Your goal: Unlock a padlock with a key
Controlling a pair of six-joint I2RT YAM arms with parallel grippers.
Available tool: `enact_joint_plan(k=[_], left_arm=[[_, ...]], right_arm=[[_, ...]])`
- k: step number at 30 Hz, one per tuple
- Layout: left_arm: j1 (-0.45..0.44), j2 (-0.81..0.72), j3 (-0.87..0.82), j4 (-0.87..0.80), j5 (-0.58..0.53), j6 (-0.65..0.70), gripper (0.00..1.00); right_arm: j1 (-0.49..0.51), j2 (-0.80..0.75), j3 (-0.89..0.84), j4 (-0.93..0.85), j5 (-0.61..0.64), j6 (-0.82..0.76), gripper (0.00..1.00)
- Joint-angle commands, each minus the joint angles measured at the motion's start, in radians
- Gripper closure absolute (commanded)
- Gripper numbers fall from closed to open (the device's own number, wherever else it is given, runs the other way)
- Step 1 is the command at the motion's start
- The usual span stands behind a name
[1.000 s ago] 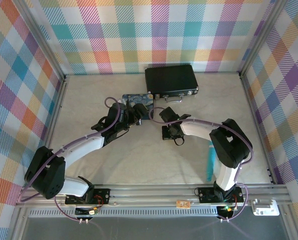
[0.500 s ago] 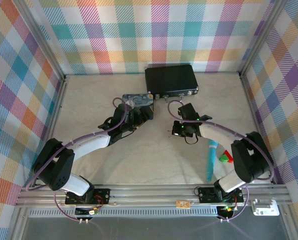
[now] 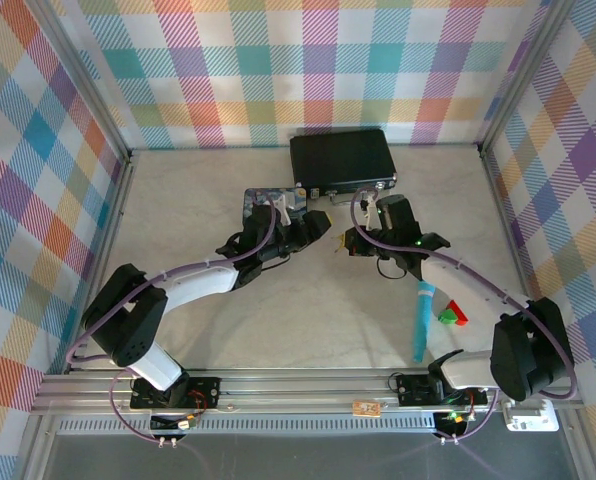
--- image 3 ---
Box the teal blue rolled tube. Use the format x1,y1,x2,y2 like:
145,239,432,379
411,279,437,364

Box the aluminium frame post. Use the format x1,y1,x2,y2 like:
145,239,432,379
477,0,579,156
37,0,134,157

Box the aluminium side rail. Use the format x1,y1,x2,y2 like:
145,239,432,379
65,149,137,374
479,147,544,301

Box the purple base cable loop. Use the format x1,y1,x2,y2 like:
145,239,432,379
438,389,502,446
108,372,179,447

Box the black hard case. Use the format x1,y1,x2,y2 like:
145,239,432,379
288,128,398,205

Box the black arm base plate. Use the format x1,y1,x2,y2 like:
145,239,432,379
129,375,223,410
395,373,488,407

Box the red wedge block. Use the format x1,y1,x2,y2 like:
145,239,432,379
445,299,471,328

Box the blue painting print board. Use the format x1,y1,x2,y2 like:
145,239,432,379
241,186,310,229

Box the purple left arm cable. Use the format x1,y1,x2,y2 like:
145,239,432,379
65,202,282,377

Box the aluminium mounting rail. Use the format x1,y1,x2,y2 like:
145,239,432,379
31,370,582,415

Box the vented metal strip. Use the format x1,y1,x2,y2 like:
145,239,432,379
56,417,500,437

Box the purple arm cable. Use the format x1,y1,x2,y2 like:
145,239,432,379
65,202,282,377
351,184,579,401

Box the plaid cloth backdrop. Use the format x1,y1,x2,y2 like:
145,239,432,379
0,0,127,480
487,0,596,480
60,0,547,150

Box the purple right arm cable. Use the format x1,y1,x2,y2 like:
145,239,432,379
351,184,579,401

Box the white corner bracket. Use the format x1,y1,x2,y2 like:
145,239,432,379
500,397,562,433

